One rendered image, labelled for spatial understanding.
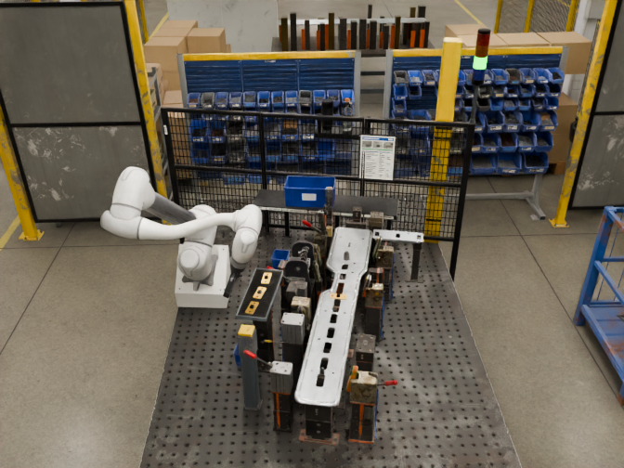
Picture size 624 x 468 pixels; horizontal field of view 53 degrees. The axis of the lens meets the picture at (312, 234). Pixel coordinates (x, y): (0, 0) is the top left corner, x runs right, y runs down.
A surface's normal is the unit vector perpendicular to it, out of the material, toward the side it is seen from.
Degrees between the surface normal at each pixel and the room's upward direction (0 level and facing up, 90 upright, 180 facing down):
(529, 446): 0
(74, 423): 0
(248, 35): 90
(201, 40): 90
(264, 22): 90
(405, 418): 0
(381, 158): 90
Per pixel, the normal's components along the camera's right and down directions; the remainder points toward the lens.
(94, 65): 0.03, 0.54
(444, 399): -0.01, -0.85
